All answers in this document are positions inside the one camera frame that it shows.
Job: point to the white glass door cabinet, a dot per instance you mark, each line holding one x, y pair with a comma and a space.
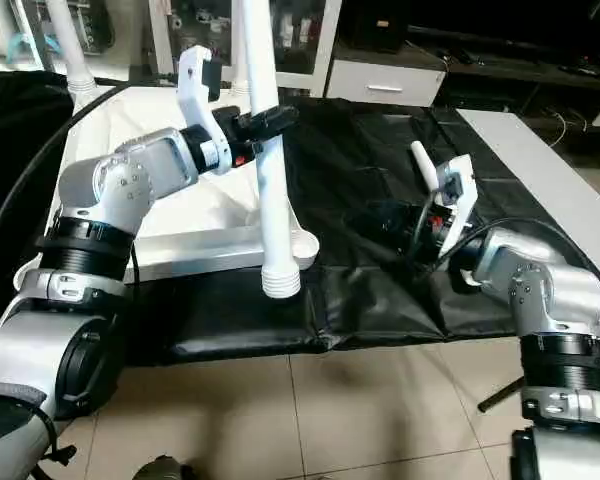
300, 40

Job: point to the white plastic table leg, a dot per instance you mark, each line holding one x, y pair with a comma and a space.
275, 200
425, 165
72, 55
238, 60

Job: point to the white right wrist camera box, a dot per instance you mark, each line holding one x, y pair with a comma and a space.
455, 190

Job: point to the black work mat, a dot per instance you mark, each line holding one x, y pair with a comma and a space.
380, 170

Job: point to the white flat panel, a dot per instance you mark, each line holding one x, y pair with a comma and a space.
550, 180

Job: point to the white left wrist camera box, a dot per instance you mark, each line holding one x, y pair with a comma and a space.
195, 90

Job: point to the white plastic table top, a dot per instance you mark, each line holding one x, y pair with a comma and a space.
190, 220

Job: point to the white drawer unit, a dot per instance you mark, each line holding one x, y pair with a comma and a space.
385, 82

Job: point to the storage rack with items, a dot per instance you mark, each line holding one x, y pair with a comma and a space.
60, 25

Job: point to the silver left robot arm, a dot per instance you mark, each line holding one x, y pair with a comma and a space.
100, 210

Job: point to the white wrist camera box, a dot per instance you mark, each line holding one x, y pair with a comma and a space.
195, 90
455, 190

